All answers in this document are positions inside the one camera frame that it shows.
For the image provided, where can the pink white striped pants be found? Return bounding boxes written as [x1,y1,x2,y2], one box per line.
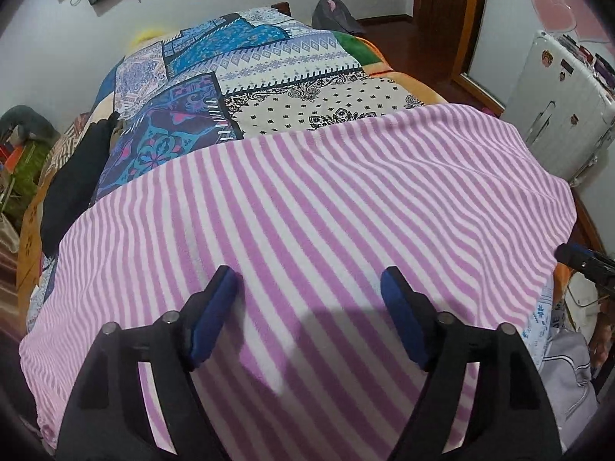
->
[20,104,577,460]

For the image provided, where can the white suitcase with stickers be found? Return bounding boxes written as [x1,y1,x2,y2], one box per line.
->
[500,30,614,187]

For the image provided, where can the brown cardboard box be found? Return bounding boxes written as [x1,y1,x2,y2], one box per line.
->
[17,170,56,334]

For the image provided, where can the black folded garment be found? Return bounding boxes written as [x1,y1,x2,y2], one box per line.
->
[40,111,120,257]

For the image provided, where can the green basket of clutter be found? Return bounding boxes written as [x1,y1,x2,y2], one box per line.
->
[1,141,51,229]

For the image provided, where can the grey plush toy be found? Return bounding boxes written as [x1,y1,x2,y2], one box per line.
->
[1,105,60,147]

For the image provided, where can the blue patchwork bedspread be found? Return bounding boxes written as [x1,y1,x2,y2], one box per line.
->
[26,6,450,332]

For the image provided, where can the dark backpack on floor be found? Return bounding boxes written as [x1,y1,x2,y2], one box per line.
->
[311,0,365,36]

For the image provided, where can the yellow pillow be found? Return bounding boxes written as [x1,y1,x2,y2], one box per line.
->
[127,28,175,54]

